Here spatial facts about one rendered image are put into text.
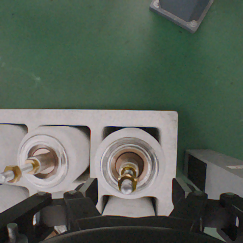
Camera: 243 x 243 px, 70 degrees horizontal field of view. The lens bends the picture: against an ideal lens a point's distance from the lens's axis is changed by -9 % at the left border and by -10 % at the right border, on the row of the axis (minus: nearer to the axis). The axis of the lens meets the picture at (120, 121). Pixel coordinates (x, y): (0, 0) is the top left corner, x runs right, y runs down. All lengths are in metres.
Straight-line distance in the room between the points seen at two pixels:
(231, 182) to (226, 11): 0.50
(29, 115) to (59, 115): 0.06
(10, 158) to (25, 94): 0.29
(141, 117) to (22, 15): 0.52
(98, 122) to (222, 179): 0.21
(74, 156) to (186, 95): 0.35
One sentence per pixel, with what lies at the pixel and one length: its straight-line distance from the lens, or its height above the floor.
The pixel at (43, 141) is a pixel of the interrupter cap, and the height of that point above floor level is 0.25.
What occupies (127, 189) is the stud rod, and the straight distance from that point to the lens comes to 0.16.
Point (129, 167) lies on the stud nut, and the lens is 0.21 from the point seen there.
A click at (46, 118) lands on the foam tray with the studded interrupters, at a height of 0.18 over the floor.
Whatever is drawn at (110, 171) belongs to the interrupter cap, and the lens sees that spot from 0.25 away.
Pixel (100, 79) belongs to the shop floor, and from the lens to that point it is 0.52.
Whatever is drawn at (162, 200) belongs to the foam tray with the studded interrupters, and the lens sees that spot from 0.34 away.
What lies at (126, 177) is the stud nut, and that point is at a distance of 0.17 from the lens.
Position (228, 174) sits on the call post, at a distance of 0.29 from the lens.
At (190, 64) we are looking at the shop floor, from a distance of 0.54.
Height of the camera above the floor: 0.49
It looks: 86 degrees down
